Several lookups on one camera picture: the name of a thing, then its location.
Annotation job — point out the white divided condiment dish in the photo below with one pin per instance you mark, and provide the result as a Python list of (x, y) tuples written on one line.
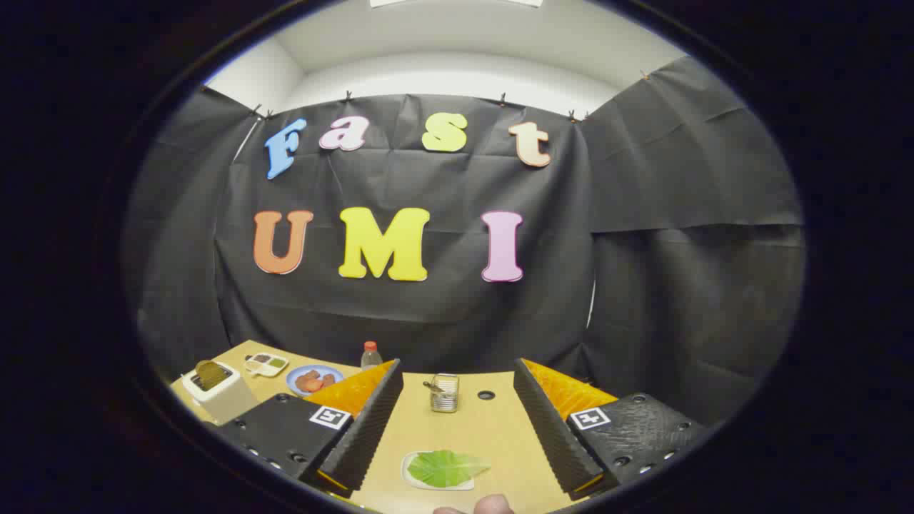
[(265, 365)]

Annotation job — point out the white square plate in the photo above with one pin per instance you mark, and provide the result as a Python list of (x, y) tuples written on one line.
[(414, 482)]

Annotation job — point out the ceiling light panel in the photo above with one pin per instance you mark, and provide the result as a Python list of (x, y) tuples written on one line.
[(400, 2)]

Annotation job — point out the clear bottle with red cap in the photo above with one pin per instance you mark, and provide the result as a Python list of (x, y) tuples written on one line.
[(370, 357)]

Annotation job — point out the brown meat patty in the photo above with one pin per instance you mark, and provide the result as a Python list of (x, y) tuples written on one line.
[(307, 375), (329, 380)]

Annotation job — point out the brown toasted bread slice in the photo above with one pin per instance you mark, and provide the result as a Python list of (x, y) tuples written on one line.
[(211, 375)]

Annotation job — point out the green lettuce leaf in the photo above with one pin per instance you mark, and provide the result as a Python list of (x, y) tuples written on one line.
[(446, 467)]

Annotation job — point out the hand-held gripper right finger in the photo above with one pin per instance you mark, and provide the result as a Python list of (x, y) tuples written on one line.
[(553, 435)]

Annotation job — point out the red tomato slice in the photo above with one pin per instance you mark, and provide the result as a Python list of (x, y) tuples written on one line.
[(314, 386)]

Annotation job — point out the blue round plate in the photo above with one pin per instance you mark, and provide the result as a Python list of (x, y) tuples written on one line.
[(296, 387)]

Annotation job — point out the cream white toaster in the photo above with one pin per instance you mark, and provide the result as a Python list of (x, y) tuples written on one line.
[(230, 405)]

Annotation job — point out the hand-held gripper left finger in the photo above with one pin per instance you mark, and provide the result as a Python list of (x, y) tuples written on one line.
[(364, 435)]

